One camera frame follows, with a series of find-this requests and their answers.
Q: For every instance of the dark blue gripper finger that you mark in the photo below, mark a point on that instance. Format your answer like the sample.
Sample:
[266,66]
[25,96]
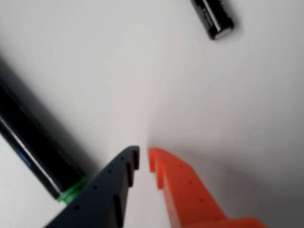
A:
[99,202]

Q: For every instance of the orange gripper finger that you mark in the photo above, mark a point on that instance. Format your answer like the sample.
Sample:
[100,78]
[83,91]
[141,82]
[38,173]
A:
[187,199]

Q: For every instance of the black marker with green cap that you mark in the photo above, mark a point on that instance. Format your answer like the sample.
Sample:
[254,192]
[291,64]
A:
[28,137]

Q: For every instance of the black AA battery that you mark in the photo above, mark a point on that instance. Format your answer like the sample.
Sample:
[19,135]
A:
[213,16]

